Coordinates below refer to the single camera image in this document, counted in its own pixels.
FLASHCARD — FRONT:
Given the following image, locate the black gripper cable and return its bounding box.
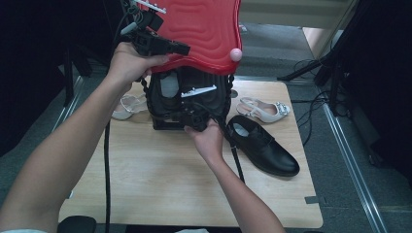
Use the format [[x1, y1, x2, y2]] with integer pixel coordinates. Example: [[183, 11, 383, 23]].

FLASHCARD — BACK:
[[103, 119, 113, 233], [193, 101, 247, 184]]

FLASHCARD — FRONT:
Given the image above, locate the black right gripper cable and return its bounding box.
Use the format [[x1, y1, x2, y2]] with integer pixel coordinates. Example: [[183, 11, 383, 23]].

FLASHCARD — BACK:
[[193, 101, 247, 184]]

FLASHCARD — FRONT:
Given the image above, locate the red and black shoe rack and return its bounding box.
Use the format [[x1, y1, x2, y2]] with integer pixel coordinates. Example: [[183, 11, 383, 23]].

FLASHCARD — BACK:
[[139, 0, 244, 131]]

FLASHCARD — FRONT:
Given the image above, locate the metal floor rail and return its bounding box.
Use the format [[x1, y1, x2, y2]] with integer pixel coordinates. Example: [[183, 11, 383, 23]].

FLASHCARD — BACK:
[[32, 77, 86, 157], [323, 103, 390, 233]]

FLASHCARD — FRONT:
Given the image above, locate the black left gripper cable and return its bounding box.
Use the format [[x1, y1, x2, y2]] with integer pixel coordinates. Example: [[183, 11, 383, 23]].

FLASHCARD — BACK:
[[103, 119, 113, 233]]

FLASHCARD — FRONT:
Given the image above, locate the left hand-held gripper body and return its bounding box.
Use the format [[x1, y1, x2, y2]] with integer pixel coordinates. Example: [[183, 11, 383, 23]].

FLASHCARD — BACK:
[[120, 0, 174, 56]]

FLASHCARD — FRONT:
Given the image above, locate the black tripod stand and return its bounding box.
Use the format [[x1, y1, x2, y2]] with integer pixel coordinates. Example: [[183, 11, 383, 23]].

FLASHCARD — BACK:
[[277, 0, 361, 116]]

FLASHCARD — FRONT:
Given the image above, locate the black leather shoe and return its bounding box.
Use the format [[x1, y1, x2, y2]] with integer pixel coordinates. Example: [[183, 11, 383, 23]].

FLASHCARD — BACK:
[[151, 70, 184, 118], [223, 115, 301, 179]]

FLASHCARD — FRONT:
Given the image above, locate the black floor cable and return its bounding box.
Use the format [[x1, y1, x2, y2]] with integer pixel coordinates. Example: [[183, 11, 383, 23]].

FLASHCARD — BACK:
[[292, 57, 332, 148]]

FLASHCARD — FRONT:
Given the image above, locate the black curtain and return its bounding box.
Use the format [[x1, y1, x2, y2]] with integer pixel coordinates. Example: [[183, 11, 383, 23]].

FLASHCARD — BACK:
[[336, 0, 412, 183], [0, 0, 134, 158]]

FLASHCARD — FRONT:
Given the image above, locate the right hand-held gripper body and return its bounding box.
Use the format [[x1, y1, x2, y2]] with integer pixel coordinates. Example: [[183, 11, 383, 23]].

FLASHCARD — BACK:
[[174, 84, 225, 132]]

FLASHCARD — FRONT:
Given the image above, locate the person's left hand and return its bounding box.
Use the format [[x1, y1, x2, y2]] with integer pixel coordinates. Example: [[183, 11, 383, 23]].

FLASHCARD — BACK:
[[107, 42, 170, 89]]

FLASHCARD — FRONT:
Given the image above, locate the person's right hand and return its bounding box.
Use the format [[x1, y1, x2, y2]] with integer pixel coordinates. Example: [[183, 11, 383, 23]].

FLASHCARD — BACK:
[[183, 118, 226, 163]]

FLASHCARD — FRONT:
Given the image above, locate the white jewelled sandal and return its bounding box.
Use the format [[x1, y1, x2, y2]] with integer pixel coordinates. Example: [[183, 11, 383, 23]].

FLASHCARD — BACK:
[[235, 96, 292, 124], [111, 93, 149, 121]]

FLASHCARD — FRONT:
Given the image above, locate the black stool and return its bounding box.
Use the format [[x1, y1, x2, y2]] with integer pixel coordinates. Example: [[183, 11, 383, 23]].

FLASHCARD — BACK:
[[57, 216, 98, 233]]

